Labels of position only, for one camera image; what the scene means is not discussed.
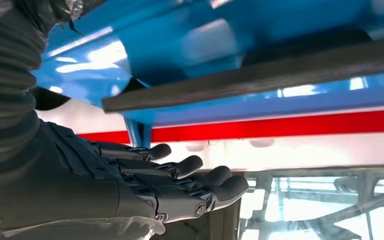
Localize blue steel shelf rack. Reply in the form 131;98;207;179
31;0;384;148

